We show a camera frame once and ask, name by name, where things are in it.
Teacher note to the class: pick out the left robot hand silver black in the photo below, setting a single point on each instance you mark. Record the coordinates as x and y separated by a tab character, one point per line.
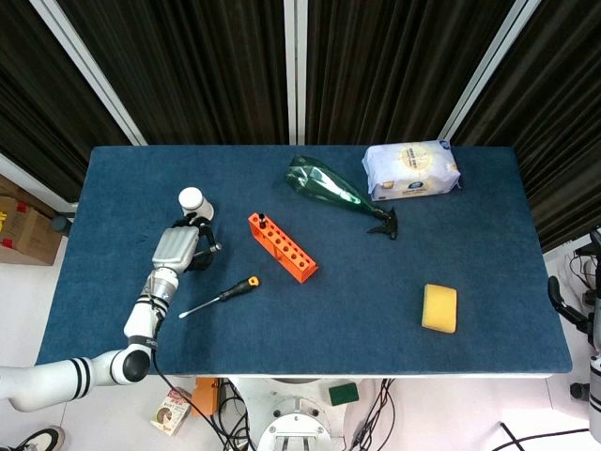
176	246

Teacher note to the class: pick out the black orange flathead screwdriver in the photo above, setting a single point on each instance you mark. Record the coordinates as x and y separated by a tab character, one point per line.
239	289

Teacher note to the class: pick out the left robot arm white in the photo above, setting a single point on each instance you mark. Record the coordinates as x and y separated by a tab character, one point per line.
141	319

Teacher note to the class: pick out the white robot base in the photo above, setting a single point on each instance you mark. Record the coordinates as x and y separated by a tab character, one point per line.
291	404

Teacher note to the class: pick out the orange test tube rack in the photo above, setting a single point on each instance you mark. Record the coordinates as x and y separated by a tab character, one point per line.
281	253

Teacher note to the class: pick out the white round bottle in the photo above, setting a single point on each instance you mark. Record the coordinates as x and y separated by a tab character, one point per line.
192	199

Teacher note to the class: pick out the grey round table foot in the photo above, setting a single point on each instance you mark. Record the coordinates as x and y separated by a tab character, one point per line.
62	224

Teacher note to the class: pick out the brown cardboard box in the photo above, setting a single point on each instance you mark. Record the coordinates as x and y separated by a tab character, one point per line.
28	230

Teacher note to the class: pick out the small orange box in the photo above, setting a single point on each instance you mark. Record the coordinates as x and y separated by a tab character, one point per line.
205	399

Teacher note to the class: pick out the green spray bottle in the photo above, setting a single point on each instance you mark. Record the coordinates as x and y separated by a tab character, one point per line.
319	181

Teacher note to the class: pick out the printed snack box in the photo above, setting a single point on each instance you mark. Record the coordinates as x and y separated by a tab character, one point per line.
170	413

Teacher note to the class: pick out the dark curtain panel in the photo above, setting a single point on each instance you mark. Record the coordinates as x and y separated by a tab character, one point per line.
399	70
188	70
563	117
37	94

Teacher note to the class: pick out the blue table cloth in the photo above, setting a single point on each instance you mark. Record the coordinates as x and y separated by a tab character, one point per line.
375	305

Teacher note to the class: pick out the green sponge block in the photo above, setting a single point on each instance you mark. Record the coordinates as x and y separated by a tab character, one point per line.
343	394

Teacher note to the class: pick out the black white shoe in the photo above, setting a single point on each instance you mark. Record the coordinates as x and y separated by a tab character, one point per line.
47	439

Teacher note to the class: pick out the white tissue pack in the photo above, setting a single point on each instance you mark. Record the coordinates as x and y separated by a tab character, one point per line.
413	171

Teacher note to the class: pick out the yellow sponge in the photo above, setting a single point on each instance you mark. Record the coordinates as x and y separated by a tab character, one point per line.
439	307

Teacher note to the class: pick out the black equipment stand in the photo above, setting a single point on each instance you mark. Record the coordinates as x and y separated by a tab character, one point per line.
592	242

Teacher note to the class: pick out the black caster wheel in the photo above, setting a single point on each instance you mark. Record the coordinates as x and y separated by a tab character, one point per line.
580	391

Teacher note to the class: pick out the white frame base bar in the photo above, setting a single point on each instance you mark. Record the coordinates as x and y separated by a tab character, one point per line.
37	181

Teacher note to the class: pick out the white frame post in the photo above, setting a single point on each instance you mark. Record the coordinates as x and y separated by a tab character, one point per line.
83	58
296	70
495	56

